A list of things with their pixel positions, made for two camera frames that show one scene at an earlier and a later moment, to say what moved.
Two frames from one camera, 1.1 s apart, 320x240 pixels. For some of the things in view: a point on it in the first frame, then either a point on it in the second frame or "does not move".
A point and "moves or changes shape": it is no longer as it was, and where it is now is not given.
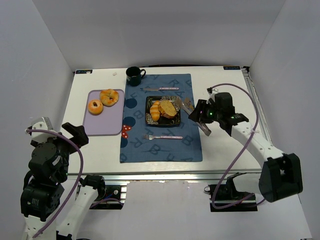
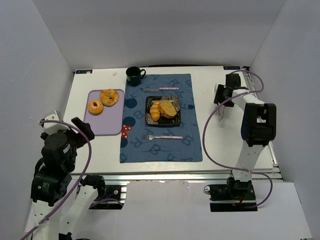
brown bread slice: (167, 109) does not move
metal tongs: (188, 106) moves or changes shape
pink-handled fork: (150, 137) does not move
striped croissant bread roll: (155, 111) does not move
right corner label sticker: (231, 67) does not move
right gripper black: (196, 114) → (220, 94)
